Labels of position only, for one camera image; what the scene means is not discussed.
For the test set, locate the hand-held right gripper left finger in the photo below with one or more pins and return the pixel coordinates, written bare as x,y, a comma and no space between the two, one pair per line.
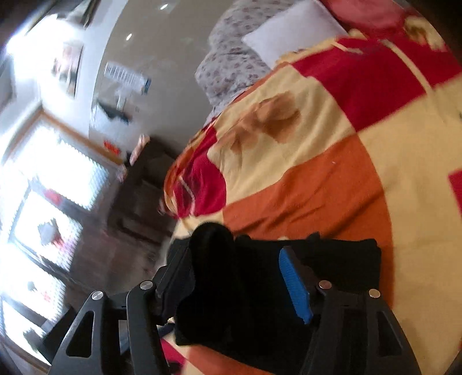
173,279

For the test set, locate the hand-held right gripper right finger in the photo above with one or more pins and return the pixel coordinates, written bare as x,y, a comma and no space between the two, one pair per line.
294,281

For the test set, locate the black pants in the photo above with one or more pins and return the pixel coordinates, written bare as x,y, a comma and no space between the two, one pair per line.
245,288

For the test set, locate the dark wooden table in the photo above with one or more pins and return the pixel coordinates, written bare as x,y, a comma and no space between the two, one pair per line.
144,187

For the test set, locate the orange red printed blanket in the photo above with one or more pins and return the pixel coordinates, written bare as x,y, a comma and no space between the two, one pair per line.
325,173

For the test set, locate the red paper window decoration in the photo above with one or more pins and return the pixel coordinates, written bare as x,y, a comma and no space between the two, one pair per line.
112,148

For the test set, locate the window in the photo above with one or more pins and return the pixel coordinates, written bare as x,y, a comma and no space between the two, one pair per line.
54,187

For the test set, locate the dark hanging cloth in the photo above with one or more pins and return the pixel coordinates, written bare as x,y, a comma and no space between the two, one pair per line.
113,113

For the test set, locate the floral quilt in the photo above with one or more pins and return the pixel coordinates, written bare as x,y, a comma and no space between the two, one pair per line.
231,68

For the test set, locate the white pillow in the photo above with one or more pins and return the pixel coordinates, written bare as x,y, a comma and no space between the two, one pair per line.
292,32

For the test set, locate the red heart cushion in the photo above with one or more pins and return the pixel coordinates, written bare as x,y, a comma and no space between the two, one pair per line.
361,10

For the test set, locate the wall calendar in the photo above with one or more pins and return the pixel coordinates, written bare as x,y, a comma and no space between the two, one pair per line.
126,77

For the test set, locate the wall poster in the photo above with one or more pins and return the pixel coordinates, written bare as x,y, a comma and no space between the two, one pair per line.
70,68

